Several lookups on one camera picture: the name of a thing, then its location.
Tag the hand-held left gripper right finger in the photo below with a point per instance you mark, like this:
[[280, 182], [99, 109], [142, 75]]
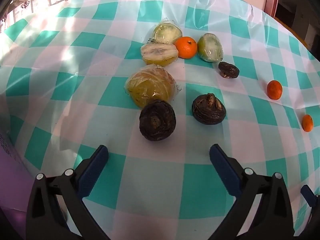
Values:
[[225, 167]]

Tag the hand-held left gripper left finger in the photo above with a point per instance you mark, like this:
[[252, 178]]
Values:
[[93, 167]]

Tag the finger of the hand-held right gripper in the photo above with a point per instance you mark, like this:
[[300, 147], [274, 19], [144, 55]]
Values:
[[306, 195]]

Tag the sprouted dark brown water chestnut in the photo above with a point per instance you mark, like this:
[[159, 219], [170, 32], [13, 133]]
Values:
[[208, 110]]

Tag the small orange mandarin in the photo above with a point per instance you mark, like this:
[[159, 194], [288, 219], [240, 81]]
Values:
[[274, 90], [307, 123]]

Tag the round dark brown water chestnut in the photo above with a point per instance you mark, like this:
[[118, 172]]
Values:
[[157, 120]]

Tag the small dark brown water chestnut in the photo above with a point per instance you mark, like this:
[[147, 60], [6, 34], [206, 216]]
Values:
[[228, 70]]

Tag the large yellow fruit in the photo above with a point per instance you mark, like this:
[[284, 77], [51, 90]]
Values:
[[150, 87]]

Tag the teal white checkered tablecloth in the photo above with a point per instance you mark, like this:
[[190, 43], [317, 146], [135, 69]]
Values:
[[100, 130]]

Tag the wrapped green fruit half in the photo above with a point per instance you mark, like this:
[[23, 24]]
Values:
[[210, 47], [167, 33]]

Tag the large orange mandarin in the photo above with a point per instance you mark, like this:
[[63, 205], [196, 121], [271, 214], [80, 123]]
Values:
[[186, 47]]

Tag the wrapped yellow cut fruit half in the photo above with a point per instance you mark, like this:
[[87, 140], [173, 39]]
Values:
[[158, 53]]

